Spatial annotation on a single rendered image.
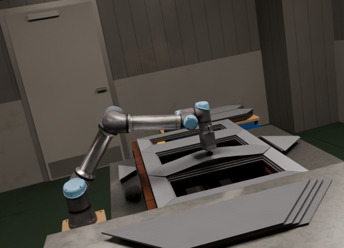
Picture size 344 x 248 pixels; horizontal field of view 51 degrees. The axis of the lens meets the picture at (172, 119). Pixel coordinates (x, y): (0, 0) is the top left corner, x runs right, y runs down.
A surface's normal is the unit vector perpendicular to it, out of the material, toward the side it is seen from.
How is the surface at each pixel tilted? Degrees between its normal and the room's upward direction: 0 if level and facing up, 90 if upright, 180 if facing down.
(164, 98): 90
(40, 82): 90
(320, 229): 0
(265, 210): 0
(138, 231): 0
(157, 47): 90
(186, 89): 90
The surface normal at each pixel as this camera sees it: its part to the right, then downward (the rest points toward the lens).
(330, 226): -0.18, -0.95
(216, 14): 0.26, 0.18
